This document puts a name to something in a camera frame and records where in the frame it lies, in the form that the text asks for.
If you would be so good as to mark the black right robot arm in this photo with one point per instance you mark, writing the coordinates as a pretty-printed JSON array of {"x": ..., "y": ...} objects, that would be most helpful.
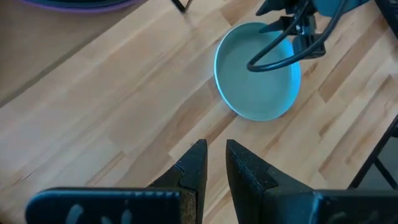
[{"x": 390, "y": 12}]

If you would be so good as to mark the black frame crossbar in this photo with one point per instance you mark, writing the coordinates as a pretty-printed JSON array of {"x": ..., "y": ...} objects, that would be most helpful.
[{"x": 373, "y": 154}]

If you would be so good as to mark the sage green plate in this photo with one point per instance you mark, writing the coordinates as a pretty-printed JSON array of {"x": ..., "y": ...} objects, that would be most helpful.
[{"x": 255, "y": 93}]

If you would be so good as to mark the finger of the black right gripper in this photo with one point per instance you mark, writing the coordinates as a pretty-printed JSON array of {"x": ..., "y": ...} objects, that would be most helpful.
[
  {"x": 276, "y": 6},
  {"x": 281, "y": 24}
]

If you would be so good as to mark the purple plate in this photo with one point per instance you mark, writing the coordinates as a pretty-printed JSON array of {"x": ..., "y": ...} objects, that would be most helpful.
[{"x": 84, "y": 11}]

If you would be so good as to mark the dark teal plate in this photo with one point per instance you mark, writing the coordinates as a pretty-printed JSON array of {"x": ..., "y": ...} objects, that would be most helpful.
[{"x": 77, "y": 3}]

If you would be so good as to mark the black shelf support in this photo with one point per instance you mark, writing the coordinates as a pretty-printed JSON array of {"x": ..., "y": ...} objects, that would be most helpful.
[{"x": 178, "y": 7}]

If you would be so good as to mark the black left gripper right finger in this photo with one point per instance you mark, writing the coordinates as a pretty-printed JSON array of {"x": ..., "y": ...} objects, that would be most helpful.
[{"x": 245, "y": 174}]

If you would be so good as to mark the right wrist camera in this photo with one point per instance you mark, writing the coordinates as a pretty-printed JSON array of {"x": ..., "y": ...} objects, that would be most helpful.
[{"x": 309, "y": 46}]

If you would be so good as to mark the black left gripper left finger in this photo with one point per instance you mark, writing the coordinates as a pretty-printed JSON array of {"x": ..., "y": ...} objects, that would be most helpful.
[{"x": 196, "y": 168}]

